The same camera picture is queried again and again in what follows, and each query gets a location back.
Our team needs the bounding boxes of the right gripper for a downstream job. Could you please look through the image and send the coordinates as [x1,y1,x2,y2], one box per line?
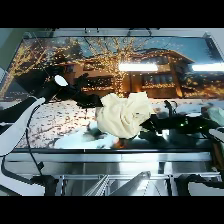
[139,114,176,135]

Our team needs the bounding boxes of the pale green garment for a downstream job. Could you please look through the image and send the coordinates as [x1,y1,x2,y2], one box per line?
[201,104,224,128]

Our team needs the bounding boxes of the cream garment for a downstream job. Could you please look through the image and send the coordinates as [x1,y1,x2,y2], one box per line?
[95,92,155,140]

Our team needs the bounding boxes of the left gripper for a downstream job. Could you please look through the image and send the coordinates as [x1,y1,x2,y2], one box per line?
[75,90,104,109]

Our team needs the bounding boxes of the black cable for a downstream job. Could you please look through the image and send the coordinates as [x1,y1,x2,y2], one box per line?
[25,105,46,178]

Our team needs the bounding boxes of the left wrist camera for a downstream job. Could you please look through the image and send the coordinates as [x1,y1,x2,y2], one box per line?
[75,73,90,90]

